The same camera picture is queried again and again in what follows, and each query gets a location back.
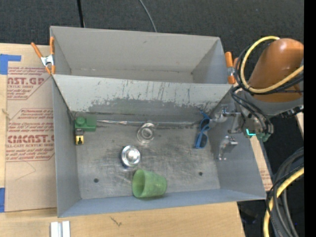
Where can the grey metal bin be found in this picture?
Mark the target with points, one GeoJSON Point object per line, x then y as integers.
{"type": "Point", "coordinates": [158, 102]}

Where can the small yellow and black block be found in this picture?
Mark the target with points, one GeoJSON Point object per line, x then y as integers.
{"type": "Point", "coordinates": [79, 140]}

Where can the green cup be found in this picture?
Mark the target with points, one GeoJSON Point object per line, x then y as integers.
{"type": "Point", "coordinates": [150, 184]}

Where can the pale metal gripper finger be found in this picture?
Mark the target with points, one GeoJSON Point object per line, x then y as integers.
{"type": "Point", "coordinates": [229, 144]}
{"type": "Point", "coordinates": [224, 110]}

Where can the brown cardboard board red print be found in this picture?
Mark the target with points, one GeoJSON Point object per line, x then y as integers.
{"type": "Point", "coordinates": [29, 122]}

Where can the blue sunglasses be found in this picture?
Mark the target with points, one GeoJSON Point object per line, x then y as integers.
{"type": "Point", "coordinates": [203, 134]}

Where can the green toy block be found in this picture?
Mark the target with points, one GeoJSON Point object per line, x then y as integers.
{"type": "Point", "coordinates": [85, 123]}

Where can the clear glass cup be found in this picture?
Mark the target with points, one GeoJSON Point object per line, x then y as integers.
{"type": "Point", "coordinates": [145, 133]}

